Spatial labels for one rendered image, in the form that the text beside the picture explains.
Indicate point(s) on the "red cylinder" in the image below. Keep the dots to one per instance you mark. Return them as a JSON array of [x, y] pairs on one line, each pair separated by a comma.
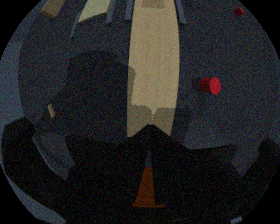
[[238, 12], [211, 85]]

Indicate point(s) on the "tan strip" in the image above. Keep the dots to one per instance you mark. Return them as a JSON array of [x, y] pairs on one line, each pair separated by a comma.
[[153, 66]]

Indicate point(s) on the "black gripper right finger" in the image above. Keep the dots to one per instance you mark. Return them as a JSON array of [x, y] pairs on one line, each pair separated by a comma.
[[171, 162]]

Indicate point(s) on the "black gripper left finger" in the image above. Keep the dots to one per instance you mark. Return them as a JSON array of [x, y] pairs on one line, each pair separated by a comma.
[[124, 160]]

